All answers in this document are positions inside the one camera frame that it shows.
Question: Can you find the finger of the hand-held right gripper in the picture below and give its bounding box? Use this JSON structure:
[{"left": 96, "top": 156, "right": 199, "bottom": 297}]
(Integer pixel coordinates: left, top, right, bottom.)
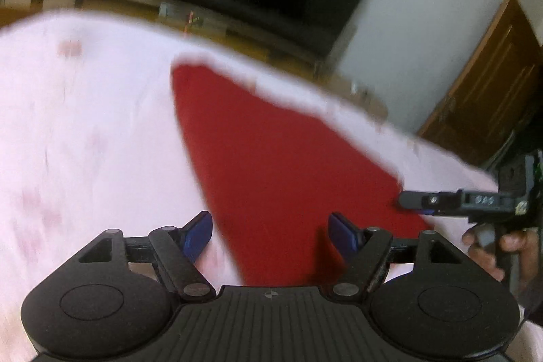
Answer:
[{"left": 398, "top": 188, "right": 466, "bottom": 216}]

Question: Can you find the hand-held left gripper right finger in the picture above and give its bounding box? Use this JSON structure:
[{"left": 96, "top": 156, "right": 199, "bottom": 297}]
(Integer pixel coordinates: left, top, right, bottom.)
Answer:
[{"left": 328, "top": 211, "right": 468, "bottom": 299}]

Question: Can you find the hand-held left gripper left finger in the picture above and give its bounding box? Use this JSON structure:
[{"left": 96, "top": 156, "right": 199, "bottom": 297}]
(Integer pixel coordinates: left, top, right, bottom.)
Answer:
[{"left": 75, "top": 211, "right": 216, "bottom": 302}]

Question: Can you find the red garment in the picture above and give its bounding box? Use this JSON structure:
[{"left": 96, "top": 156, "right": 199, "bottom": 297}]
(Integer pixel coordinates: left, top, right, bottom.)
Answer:
[{"left": 170, "top": 63, "right": 435, "bottom": 288}]

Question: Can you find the person's right hand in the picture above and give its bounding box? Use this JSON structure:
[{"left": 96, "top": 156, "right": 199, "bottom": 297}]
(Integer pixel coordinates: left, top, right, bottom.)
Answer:
[{"left": 462, "top": 226, "right": 543, "bottom": 304}]

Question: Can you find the brown wooden door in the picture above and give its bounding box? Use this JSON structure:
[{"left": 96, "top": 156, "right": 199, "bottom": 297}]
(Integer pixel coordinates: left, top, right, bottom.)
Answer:
[{"left": 418, "top": 0, "right": 543, "bottom": 168}]

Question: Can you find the pale floral bedsheet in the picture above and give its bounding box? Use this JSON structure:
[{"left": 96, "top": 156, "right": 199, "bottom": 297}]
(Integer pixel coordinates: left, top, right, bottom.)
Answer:
[{"left": 0, "top": 8, "right": 543, "bottom": 362}]

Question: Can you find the wooden television stand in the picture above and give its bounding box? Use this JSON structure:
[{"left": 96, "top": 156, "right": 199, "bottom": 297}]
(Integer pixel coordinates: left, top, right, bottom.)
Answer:
[{"left": 0, "top": 0, "right": 387, "bottom": 121}]

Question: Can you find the grey set-top box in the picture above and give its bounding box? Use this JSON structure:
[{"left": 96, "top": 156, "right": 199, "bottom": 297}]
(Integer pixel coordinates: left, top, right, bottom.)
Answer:
[{"left": 158, "top": 1, "right": 204, "bottom": 27}]

